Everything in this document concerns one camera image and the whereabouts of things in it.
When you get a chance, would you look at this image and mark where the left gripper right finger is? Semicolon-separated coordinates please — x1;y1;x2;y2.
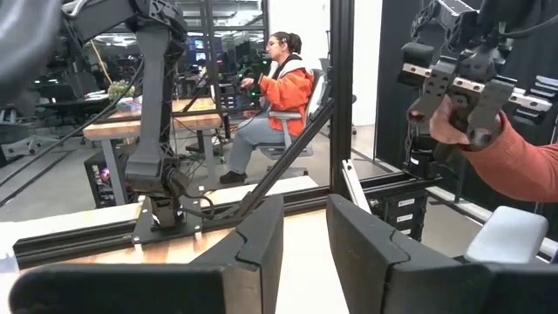
326;195;558;314

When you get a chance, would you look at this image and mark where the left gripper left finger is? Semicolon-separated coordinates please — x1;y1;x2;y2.
8;194;285;314

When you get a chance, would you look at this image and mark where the person's forearm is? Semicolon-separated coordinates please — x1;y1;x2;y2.
459;111;558;205

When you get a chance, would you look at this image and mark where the black drawer unit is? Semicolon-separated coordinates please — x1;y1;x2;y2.
369;188;431;242

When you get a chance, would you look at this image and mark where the light grey seat pad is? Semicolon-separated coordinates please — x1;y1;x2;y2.
463;205;550;265

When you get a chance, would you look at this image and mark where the wooden table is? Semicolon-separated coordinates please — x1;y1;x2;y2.
81;96;224;207

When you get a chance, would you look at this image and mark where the person's hand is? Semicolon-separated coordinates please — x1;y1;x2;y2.
428;94;473;147

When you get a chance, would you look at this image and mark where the black computer case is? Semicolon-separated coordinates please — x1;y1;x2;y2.
84;150;128;209

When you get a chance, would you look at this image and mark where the person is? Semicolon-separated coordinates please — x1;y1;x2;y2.
219;31;316;185

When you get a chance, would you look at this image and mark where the grey office chair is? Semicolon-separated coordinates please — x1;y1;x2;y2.
260;58;358;162

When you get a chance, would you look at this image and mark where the pale flower bunch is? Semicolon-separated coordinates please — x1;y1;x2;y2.
106;79;137;102

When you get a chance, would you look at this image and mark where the white frame bracket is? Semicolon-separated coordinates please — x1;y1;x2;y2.
341;159;372;215

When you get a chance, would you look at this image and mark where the black aluminium frame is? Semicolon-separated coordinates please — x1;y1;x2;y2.
11;0;442;270

